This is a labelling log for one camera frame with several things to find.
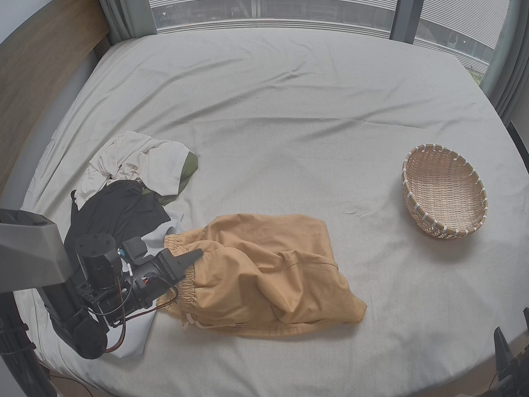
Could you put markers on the grey-green curtain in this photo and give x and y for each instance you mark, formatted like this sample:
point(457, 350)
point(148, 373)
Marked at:
point(124, 6)
point(512, 56)

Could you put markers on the tan shorts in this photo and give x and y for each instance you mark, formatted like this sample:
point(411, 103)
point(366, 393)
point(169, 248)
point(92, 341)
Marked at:
point(268, 263)

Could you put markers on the white garment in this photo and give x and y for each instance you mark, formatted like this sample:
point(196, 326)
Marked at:
point(124, 155)

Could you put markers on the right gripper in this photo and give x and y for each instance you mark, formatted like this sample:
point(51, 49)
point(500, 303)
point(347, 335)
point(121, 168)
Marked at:
point(518, 381)

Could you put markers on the window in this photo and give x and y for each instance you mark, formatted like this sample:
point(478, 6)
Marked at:
point(407, 6)

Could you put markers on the bed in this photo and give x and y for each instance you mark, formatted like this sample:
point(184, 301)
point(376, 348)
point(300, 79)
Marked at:
point(268, 97)

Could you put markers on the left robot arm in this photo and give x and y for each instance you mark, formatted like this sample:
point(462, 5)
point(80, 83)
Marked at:
point(29, 254)

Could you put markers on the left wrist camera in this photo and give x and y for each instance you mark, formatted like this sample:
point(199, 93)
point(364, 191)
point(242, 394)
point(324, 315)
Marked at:
point(134, 250)

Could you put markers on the black garment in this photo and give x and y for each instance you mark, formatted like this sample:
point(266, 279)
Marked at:
point(120, 213)

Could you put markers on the pale blue garment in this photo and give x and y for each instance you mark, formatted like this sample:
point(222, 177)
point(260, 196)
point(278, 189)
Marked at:
point(136, 333)

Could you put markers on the round woven basket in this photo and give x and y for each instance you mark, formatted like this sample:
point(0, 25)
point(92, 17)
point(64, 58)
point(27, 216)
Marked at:
point(446, 188)

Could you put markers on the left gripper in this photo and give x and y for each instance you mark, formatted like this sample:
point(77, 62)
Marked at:
point(153, 277)

